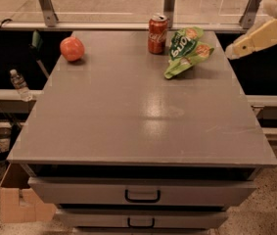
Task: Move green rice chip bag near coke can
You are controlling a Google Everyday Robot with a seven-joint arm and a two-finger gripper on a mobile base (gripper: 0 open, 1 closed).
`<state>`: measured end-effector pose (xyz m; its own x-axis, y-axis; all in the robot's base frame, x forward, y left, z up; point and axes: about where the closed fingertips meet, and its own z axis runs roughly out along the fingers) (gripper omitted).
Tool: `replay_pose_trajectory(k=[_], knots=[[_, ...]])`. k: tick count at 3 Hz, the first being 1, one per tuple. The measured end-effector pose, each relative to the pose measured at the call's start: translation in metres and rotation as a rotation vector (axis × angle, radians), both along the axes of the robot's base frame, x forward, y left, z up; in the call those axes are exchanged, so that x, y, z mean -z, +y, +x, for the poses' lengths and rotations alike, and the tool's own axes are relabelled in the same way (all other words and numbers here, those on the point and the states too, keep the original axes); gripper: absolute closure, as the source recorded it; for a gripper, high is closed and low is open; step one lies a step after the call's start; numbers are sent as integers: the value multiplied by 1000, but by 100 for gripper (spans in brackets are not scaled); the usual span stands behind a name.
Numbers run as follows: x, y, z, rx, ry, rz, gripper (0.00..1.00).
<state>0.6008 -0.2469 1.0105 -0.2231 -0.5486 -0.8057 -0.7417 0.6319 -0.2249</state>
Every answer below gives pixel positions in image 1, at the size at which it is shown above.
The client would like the top grey drawer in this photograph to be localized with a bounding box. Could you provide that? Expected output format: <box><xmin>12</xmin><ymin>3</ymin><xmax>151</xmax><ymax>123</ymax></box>
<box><xmin>28</xmin><ymin>177</ymin><xmax>255</xmax><ymax>207</ymax></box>

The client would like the grey drawer cabinet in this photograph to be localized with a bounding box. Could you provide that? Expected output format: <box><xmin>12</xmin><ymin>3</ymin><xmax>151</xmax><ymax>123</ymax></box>
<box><xmin>9</xmin><ymin>31</ymin><xmax>277</xmax><ymax>235</ymax></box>

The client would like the green rice chip bag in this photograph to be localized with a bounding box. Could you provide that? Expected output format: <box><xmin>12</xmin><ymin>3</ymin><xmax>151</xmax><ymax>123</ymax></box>
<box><xmin>164</xmin><ymin>26</ymin><xmax>214</xmax><ymax>79</ymax></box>

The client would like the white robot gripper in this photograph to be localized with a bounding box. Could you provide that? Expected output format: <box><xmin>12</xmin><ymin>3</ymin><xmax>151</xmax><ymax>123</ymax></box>
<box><xmin>225</xmin><ymin>0</ymin><xmax>277</xmax><ymax>60</ymax></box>

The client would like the red orange apple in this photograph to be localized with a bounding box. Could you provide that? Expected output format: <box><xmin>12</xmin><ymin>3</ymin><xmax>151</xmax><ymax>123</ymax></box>
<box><xmin>60</xmin><ymin>36</ymin><xmax>85</xmax><ymax>62</ymax></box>

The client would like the metal railing bracket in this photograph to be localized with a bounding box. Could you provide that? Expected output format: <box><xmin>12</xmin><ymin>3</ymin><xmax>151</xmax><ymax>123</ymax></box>
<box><xmin>163</xmin><ymin>0</ymin><xmax>175</xmax><ymax>28</ymax></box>
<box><xmin>38</xmin><ymin>0</ymin><xmax>58</xmax><ymax>27</ymax></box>
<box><xmin>239</xmin><ymin>0</ymin><xmax>262</xmax><ymax>29</ymax></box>

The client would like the middle metal railing bracket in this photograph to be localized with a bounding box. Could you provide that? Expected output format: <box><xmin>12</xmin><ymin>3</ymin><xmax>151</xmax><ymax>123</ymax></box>
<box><xmin>163</xmin><ymin>0</ymin><xmax>175</xmax><ymax>28</ymax></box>

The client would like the right metal railing bracket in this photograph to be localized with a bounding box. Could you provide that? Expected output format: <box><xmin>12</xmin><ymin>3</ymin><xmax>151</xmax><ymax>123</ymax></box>
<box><xmin>239</xmin><ymin>0</ymin><xmax>262</xmax><ymax>29</ymax></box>

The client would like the left metal railing bracket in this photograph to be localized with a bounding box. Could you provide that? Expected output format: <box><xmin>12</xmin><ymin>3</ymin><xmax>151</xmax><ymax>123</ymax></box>
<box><xmin>38</xmin><ymin>0</ymin><xmax>58</xmax><ymax>27</ymax></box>

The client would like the grey drawer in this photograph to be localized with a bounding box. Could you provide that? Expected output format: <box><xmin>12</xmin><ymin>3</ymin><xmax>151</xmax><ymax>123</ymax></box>
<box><xmin>56</xmin><ymin>210</ymin><xmax>227</xmax><ymax>229</ymax></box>
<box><xmin>28</xmin><ymin>177</ymin><xmax>255</xmax><ymax>207</ymax></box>

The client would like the red coke can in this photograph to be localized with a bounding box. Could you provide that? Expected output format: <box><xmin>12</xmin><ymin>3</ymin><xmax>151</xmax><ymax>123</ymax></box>
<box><xmin>148</xmin><ymin>14</ymin><xmax>168</xmax><ymax>54</ymax></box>

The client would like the clear plastic water bottle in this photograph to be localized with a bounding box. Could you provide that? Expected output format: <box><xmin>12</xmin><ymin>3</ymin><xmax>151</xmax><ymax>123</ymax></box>
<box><xmin>10</xmin><ymin>70</ymin><xmax>32</xmax><ymax>102</ymax></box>

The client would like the green handled tool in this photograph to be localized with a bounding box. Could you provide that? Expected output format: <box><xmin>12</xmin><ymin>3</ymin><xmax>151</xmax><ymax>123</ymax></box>
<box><xmin>29</xmin><ymin>30</ymin><xmax>49</xmax><ymax>78</ymax></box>

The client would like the cardboard box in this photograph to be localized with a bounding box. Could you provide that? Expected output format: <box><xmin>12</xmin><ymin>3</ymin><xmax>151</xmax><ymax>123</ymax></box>
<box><xmin>0</xmin><ymin>164</ymin><xmax>56</xmax><ymax>223</ymax></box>

